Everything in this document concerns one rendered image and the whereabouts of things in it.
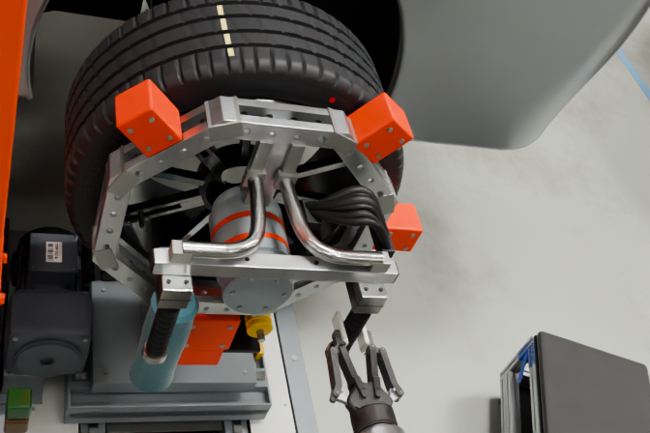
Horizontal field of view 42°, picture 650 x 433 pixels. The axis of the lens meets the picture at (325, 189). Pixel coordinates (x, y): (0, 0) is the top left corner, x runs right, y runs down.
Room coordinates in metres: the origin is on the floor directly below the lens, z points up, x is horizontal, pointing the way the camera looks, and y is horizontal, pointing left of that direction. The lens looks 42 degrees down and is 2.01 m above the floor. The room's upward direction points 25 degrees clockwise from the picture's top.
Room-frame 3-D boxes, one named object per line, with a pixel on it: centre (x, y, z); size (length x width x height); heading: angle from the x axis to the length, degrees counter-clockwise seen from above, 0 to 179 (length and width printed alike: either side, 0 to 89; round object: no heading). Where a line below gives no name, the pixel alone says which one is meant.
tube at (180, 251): (0.98, 0.14, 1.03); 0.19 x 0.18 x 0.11; 29
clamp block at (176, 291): (0.87, 0.16, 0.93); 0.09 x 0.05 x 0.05; 29
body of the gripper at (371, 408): (0.87, -0.23, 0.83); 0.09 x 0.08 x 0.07; 29
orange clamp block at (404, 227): (1.29, -0.16, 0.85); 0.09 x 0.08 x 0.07; 119
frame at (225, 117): (1.13, 0.11, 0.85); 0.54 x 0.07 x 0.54; 119
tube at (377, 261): (1.08, -0.03, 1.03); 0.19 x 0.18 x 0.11; 29
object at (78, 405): (1.28, 0.20, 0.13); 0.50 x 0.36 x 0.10; 119
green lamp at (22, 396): (0.72, 0.32, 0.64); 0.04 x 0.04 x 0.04; 29
